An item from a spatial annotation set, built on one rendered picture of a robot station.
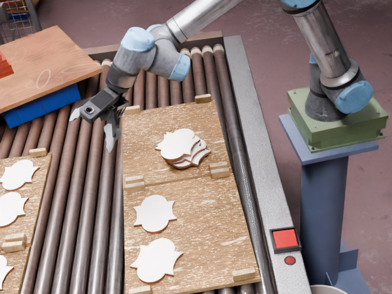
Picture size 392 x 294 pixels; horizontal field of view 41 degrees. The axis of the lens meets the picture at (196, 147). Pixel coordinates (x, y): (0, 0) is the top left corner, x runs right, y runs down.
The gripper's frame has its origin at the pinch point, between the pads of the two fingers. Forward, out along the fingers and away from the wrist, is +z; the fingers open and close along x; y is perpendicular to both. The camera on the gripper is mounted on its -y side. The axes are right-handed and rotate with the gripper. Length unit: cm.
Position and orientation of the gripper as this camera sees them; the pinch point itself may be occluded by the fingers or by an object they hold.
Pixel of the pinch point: (87, 137)
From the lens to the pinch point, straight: 153.6
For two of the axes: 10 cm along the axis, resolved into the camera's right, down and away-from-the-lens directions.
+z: -4.6, 7.3, 5.0
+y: 4.1, -3.2, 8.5
